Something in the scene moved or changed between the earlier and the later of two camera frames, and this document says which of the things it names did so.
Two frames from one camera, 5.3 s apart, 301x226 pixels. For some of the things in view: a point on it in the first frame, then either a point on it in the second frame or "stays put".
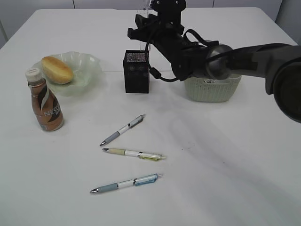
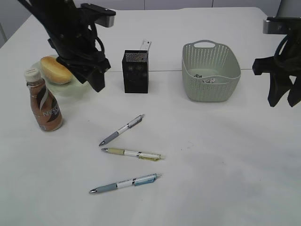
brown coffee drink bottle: (45, 106) stays put
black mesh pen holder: (136, 72) stays put
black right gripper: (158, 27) -> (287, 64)
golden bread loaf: (56, 70) stays put
